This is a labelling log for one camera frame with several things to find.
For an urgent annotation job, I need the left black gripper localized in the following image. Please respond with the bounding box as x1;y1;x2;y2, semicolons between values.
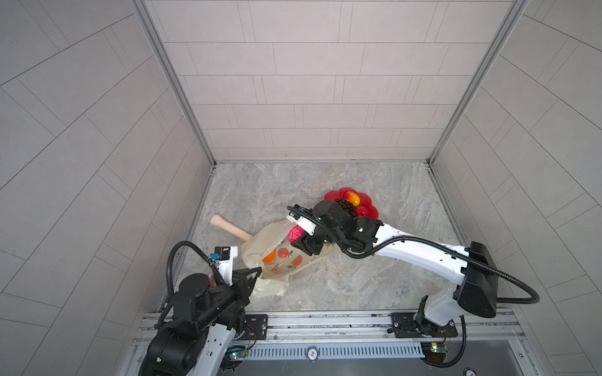
194;264;263;329

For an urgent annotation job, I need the black grape bunch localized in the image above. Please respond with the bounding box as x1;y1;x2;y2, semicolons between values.
335;198;355;216

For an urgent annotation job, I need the orange tangerine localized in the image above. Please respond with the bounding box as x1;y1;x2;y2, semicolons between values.
263;249;277;264

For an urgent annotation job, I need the red apple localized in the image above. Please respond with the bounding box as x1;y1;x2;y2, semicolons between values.
354;205;370;217

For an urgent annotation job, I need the yellow red mango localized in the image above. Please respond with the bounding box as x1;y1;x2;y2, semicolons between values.
343;191;362;207

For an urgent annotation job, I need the cream plastic fruit bag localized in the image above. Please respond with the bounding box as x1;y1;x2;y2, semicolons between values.
239;219;340;298

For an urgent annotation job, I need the pink dragon fruit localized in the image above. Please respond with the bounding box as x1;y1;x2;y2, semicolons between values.
287;226;305;243

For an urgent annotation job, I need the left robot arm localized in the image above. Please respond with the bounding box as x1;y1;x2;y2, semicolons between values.
139;267;262;375

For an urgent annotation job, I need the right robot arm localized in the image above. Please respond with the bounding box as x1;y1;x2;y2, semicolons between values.
287;200;498;327

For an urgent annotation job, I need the red flower-shaped plate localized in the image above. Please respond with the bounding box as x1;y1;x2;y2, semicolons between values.
324;187;379;219

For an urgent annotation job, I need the beige rolling pin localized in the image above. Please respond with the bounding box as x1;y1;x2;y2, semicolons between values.
207;213;252;242

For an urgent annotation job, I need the left circuit board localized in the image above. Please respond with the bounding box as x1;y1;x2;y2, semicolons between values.
223;346;249;362

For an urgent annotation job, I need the circuit board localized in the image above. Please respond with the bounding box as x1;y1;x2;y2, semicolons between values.
420;342;449;365
223;346;249;362

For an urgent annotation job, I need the right circuit board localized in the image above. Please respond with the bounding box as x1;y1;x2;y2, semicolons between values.
420;342;449;365

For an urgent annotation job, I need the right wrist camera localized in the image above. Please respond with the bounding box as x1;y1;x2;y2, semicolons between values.
287;205;317;236

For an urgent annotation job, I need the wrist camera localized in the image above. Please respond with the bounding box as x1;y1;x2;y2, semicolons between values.
287;205;317;236
211;246;231;262

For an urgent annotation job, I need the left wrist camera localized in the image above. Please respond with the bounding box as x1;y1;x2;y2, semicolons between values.
211;246;231;262

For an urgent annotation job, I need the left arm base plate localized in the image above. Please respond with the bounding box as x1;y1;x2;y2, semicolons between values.
236;314;269;341

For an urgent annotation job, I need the aluminium mounting rail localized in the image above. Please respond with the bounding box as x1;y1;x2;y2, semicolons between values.
246;308;526;345

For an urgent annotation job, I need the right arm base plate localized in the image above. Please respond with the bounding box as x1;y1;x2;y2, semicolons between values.
387;313;458;338

